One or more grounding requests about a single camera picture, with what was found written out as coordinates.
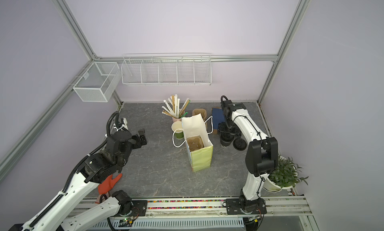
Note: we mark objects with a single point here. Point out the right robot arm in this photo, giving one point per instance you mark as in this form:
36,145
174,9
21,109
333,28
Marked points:
262,153

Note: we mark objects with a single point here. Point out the cardboard tray with napkins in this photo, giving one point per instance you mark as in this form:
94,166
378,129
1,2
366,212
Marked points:
218,117

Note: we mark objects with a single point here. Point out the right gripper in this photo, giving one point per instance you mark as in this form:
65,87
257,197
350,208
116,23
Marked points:
236,133

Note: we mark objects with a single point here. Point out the red handled tool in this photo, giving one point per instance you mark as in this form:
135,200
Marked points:
106,186

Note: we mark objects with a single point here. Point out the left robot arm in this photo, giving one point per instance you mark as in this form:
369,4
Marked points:
91,171

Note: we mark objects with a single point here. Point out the single brown pulp cup carrier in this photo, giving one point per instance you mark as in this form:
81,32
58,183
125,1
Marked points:
195,143

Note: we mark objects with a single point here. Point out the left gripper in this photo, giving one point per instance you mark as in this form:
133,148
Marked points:
135,138

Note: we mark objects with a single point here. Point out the potted green plant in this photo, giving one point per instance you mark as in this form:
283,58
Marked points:
285,176

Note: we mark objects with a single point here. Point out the black paper cup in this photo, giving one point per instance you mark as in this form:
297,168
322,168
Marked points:
225,141

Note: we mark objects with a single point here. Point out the green paper cup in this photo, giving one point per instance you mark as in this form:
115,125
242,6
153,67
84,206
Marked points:
177,128

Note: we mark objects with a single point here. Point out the brown pulp cup carrier stack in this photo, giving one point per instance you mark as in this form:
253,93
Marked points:
200,111

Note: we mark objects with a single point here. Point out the pink metal straw bucket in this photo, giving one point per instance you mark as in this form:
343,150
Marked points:
176,119

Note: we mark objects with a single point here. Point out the wide white wire basket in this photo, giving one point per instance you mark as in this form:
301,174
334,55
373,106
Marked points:
166,69

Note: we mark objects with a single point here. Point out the small white mesh basket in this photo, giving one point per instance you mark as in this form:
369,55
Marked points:
98,82

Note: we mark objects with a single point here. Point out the black cup lid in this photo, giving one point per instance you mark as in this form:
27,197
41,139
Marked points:
240,144

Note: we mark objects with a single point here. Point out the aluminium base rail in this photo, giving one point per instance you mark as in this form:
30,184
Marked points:
190,213

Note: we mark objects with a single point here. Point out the white wrapped straw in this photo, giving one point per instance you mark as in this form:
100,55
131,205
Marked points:
176,106

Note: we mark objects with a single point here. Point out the green paper gift bag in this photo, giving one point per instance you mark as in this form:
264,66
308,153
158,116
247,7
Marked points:
196,133

